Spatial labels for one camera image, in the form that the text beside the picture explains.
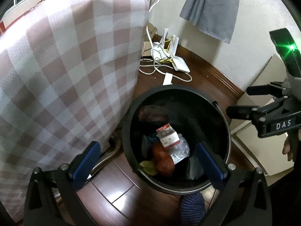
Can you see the red plastic bag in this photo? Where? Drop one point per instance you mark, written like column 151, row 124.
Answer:
column 164, row 163

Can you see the cardboard box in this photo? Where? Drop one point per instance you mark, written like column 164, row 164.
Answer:
column 148, row 49

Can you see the cream bedside cabinet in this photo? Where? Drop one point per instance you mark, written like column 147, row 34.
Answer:
column 258, row 146

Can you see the blue striped slipper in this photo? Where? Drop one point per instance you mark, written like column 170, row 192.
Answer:
column 191, row 208

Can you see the white router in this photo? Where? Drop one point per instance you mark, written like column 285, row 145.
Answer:
column 181, row 64

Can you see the tied grey curtain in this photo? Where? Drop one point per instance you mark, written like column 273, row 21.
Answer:
column 211, row 7

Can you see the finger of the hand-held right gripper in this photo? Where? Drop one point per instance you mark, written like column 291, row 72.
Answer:
column 258, row 90
column 239, row 111

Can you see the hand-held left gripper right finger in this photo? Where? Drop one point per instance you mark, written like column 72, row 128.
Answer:
column 209, row 164

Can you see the pink checked tablecloth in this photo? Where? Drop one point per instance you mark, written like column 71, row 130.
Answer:
column 70, row 75

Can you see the red white small carton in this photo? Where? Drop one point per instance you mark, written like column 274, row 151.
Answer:
column 167, row 137

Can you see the person's right hand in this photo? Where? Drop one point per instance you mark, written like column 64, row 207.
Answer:
column 288, row 148

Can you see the black trash bin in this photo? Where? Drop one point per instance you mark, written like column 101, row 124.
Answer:
column 199, row 117

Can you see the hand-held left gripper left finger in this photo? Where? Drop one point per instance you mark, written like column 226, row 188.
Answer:
column 85, row 164

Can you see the light blue plastic bag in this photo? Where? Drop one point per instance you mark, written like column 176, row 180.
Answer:
column 149, row 141

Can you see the clear plastic bag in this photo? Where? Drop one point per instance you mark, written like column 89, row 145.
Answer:
column 183, row 149

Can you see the white power adapter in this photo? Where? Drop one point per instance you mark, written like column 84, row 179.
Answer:
column 167, row 78

